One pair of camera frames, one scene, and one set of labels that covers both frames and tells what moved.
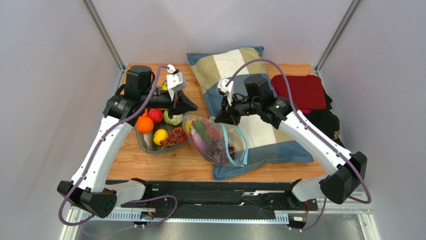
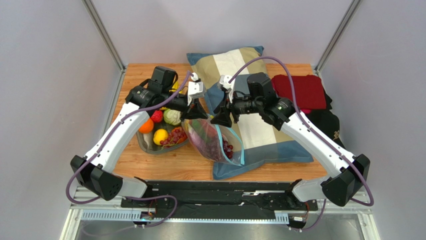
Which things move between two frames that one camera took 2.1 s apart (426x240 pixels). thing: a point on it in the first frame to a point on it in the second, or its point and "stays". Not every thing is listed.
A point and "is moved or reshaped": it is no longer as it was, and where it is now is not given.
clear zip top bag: (216, 142) is moved or reshaped
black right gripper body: (230, 111) stays
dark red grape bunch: (216, 151) stays
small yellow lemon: (160, 135) stays
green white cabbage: (176, 119) stays
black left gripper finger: (182, 104) to (195, 111)
